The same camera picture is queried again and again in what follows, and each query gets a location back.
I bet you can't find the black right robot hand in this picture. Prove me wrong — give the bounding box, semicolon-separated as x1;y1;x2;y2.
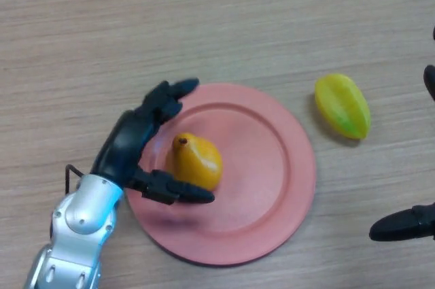
369;27;435;242

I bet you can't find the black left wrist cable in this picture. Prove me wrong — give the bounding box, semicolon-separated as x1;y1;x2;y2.
64;164;84;195

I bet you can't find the yellow orange pear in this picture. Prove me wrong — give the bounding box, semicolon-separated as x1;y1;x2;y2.
165;132;224;192

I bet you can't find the yellow green starfruit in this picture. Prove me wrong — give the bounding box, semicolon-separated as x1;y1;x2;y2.
314;73;372;140

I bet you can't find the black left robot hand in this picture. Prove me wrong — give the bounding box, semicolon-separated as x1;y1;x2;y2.
90;78;216;205

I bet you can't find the pink round plate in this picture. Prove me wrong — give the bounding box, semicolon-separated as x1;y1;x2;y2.
124;83;317;266

